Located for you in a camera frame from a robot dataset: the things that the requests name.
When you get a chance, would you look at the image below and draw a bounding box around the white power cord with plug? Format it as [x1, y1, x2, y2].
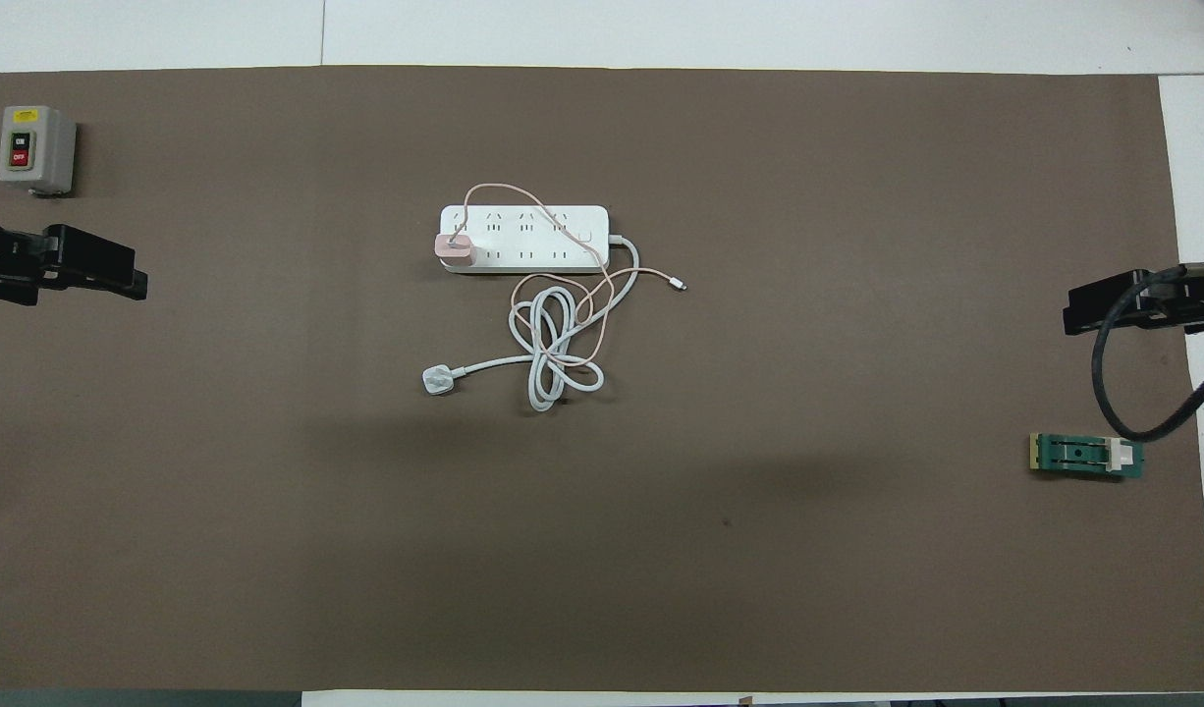
[420, 234, 642, 413]

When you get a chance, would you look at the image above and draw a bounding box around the pink charger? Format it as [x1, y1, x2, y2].
[435, 232, 478, 274]

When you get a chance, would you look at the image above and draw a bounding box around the grey on-off switch box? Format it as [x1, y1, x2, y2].
[0, 105, 78, 197]

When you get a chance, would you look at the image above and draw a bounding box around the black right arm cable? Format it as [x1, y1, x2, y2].
[1090, 261, 1204, 443]

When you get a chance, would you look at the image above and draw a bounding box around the pink charging cable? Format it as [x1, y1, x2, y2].
[452, 183, 688, 370]

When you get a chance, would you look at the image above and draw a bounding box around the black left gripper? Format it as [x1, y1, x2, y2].
[0, 201, 150, 306]

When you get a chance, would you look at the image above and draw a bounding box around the brown table mat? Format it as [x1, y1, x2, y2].
[0, 65, 1204, 694]

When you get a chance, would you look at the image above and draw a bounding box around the white power strip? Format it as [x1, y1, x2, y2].
[438, 204, 611, 275]

